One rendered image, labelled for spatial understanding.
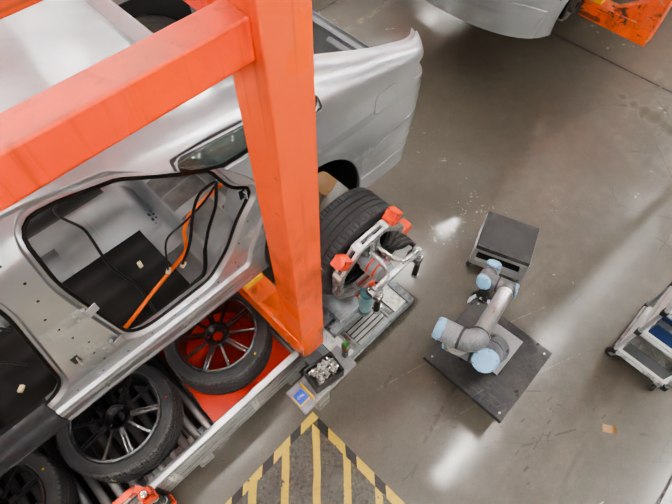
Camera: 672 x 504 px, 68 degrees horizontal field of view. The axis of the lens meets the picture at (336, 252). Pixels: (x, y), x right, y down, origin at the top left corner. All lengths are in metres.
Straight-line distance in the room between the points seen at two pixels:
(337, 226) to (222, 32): 1.70
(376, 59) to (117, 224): 1.80
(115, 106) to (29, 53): 1.53
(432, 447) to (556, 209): 2.28
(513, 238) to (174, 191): 2.39
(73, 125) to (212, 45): 0.33
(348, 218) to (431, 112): 2.54
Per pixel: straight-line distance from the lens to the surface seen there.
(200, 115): 2.25
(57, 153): 1.12
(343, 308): 3.50
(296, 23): 1.29
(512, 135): 5.06
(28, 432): 2.90
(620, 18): 5.62
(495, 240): 3.83
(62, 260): 3.29
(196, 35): 1.19
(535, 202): 4.60
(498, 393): 3.38
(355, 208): 2.76
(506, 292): 2.90
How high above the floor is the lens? 3.40
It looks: 59 degrees down
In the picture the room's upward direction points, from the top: 1 degrees clockwise
